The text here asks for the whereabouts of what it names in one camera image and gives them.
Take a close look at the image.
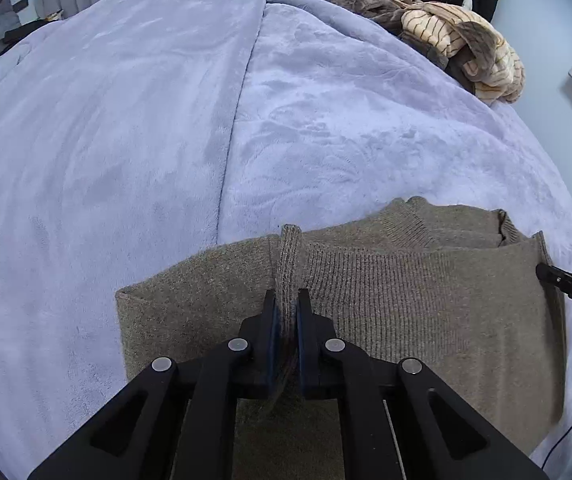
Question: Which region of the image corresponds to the olive knit sweater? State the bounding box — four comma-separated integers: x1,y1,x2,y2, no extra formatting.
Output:
116,197,566,479

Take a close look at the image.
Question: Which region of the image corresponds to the pile of striped clothes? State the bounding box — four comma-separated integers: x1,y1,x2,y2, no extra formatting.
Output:
325,0,525,105

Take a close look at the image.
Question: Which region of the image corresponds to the lavender plush blanket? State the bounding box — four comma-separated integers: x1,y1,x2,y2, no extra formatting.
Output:
0,0,572,479

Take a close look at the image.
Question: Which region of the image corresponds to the black cable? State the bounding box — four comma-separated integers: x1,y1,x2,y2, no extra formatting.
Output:
539,408,572,468

